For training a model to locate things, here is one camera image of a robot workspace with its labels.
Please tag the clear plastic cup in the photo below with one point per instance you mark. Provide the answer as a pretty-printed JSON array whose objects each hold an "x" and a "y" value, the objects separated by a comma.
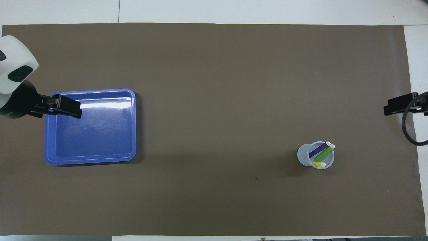
[{"x": 304, "y": 155}]

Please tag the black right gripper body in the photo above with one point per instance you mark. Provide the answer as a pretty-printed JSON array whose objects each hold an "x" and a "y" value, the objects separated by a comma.
[{"x": 424, "y": 103}]

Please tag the yellow pen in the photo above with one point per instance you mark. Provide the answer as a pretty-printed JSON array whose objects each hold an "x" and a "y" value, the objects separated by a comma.
[{"x": 319, "y": 164}]

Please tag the purple pen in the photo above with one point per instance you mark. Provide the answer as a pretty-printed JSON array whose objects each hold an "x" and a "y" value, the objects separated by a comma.
[{"x": 317, "y": 150}]

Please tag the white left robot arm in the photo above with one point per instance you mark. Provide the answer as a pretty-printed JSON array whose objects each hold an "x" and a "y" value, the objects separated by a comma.
[{"x": 13, "y": 60}]

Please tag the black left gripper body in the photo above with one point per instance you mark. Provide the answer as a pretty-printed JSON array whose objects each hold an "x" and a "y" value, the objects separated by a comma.
[{"x": 23, "y": 100}]

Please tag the brown table mat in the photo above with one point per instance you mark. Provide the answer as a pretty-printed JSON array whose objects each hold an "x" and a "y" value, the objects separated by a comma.
[{"x": 214, "y": 100}]

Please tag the green pen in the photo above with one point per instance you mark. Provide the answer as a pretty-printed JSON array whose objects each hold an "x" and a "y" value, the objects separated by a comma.
[{"x": 323, "y": 154}]

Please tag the blue plastic tray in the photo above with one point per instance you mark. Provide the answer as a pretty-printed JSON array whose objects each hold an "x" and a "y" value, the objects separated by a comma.
[{"x": 100, "y": 134}]

